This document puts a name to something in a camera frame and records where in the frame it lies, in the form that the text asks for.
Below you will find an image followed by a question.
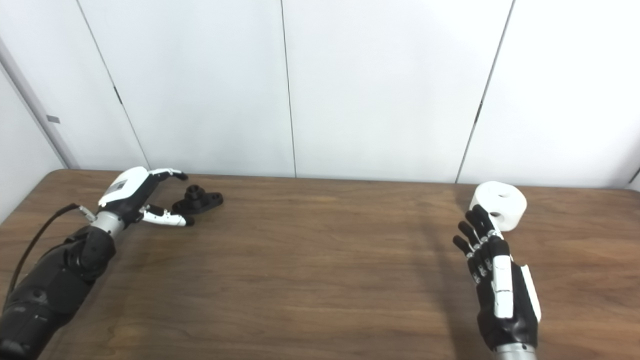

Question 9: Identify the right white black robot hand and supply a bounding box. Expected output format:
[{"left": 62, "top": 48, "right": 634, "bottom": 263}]
[{"left": 452, "top": 204, "right": 542, "bottom": 353}]

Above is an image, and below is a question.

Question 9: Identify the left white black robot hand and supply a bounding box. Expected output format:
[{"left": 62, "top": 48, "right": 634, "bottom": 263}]
[{"left": 97, "top": 167, "right": 196, "bottom": 228}]

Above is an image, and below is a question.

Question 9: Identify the black flanged holder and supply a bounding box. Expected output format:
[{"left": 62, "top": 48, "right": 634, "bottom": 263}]
[{"left": 171, "top": 184, "right": 224, "bottom": 216}]

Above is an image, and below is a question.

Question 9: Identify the round white cylinder piece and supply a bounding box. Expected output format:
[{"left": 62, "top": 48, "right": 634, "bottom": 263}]
[{"left": 469, "top": 181, "right": 528, "bottom": 232}]

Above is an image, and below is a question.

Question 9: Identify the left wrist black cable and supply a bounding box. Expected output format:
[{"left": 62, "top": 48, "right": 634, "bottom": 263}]
[{"left": 7, "top": 202, "right": 97, "bottom": 301}]

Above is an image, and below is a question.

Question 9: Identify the grey wall corner strip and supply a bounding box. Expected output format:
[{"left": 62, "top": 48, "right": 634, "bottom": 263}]
[{"left": 0, "top": 37, "right": 81, "bottom": 170}]

